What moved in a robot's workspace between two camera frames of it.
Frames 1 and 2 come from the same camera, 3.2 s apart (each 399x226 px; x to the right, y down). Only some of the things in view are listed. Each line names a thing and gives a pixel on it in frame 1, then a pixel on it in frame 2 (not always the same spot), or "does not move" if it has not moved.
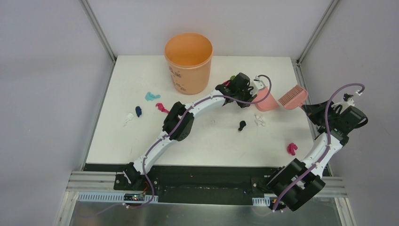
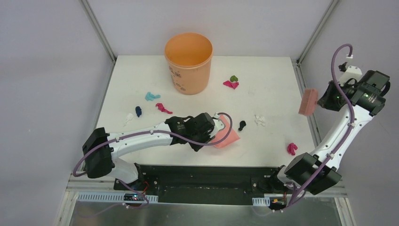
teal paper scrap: (149, 96) does not move
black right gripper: (313, 111) to (325, 101)
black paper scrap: (242, 124) does not move
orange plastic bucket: (189, 56) does not move
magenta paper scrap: (161, 108) does not move
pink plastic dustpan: (269, 103) to (232, 137)
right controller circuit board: (280, 205) does not move
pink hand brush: (294, 98) to (309, 101)
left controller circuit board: (133, 197) does not move
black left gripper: (249, 94) to (211, 134)
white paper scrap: (259, 121) does not move
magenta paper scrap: (291, 148) does not move
